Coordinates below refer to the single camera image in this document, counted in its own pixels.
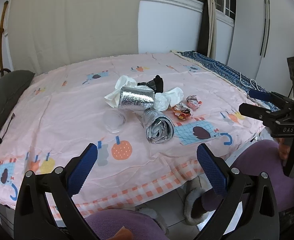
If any pink white candy wrapper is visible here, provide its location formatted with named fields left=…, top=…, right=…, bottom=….
left=186, top=95, right=202, bottom=111

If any red orange snack wrapper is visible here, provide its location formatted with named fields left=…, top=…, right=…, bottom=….
left=172, top=102, right=191, bottom=120

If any white tissue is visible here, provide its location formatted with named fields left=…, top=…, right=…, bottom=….
left=104, top=75, right=137, bottom=108
left=163, top=87, right=184, bottom=107

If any clear plastic round container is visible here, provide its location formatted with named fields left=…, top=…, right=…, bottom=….
left=103, top=110, right=127, bottom=133

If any clear plastic bag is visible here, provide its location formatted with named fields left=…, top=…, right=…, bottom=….
left=153, top=93, right=171, bottom=112

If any person right hand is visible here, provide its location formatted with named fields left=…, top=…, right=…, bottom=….
left=278, top=138, right=290, bottom=160

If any person left hand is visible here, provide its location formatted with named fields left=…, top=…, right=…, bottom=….
left=109, top=226, right=133, bottom=240

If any blue patterned blanket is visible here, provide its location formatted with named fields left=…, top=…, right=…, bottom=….
left=165, top=51, right=279, bottom=114

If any purple trouser leg right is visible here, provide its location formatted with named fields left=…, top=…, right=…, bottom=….
left=200, top=139, right=294, bottom=212

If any purple trouser leg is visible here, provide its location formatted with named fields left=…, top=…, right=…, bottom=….
left=85, top=209, right=167, bottom=239
left=200, top=139, right=294, bottom=212

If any grey fluffy slipper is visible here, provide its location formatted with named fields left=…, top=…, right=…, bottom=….
left=136, top=207, right=169, bottom=235
left=184, top=176, right=207, bottom=225

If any purple trouser leg left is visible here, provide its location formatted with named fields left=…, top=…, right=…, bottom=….
left=85, top=209, right=167, bottom=239

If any white wardrobe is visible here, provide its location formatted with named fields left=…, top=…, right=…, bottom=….
left=228, top=0, right=294, bottom=95

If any pink patterned bed sheet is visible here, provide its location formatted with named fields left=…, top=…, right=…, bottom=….
left=0, top=54, right=263, bottom=217

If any beige tied curtain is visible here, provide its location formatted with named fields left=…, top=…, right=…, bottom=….
left=197, top=0, right=217, bottom=59

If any dark grey pillow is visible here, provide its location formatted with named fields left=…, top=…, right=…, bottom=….
left=0, top=70, right=35, bottom=130

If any orange pipe on wall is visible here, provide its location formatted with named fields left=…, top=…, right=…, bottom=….
left=0, top=1, right=9, bottom=76

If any beige board against wall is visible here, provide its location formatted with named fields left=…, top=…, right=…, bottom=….
left=8, top=0, right=140, bottom=74

